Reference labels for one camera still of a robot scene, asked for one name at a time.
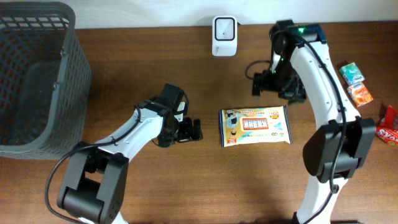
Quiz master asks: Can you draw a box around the yellow snack bag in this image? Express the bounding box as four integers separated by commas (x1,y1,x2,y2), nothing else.
219,105,293,147

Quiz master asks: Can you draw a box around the green tissue pack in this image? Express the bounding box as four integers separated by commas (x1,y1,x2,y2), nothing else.
339,62,365,86

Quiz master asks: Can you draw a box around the orange tissue pack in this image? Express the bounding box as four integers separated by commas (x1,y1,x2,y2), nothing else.
347,82,373,107

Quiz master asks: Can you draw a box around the red snack bag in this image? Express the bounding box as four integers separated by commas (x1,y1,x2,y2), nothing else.
376,105,397,146

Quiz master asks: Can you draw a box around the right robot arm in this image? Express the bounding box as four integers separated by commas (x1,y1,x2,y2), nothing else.
251,19,376,223

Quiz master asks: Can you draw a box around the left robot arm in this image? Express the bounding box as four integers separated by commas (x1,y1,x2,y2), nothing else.
47,83,203,223

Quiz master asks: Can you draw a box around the white barcode scanner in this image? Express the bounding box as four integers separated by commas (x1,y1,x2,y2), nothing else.
211,16,238,57

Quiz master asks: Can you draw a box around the dark grey plastic basket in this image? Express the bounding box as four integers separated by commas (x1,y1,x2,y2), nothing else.
1,2,91,159

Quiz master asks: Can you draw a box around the left black cable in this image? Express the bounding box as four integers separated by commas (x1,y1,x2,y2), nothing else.
44,91,190,224

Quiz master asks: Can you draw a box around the right black cable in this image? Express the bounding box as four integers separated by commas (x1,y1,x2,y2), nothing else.
244,29,348,224

